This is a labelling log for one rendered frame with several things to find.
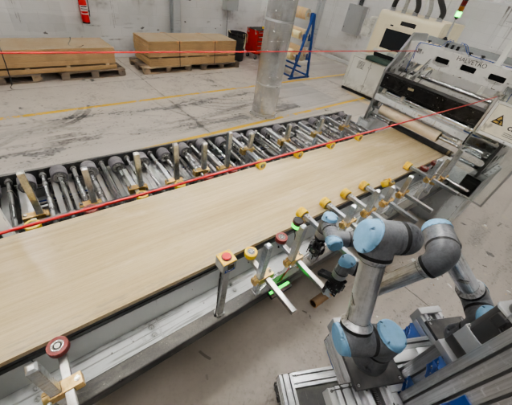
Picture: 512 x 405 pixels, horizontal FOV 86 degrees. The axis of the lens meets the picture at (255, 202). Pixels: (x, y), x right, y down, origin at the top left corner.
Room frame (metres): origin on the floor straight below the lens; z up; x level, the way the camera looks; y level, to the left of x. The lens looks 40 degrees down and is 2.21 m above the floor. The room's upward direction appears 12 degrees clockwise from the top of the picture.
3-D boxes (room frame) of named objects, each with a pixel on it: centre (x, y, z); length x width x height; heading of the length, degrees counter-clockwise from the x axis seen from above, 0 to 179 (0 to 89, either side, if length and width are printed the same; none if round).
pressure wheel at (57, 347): (0.38, 0.69, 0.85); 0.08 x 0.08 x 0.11
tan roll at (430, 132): (3.30, -1.80, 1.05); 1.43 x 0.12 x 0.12; 44
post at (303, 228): (1.10, -0.29, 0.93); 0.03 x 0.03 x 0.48; 44
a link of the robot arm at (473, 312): (0.69, -1.07, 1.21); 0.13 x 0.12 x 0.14; 169
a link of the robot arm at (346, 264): (0.92, -0.52, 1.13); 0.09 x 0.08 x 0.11; 79
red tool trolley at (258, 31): (9.68, 0.91, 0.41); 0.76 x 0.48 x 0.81; 145
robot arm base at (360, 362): (0.53, -0.60, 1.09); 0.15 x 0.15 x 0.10
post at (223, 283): (0.75, 0.08, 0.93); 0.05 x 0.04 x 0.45; 134
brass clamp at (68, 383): (0.25, 0.60, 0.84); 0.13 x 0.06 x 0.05; 134
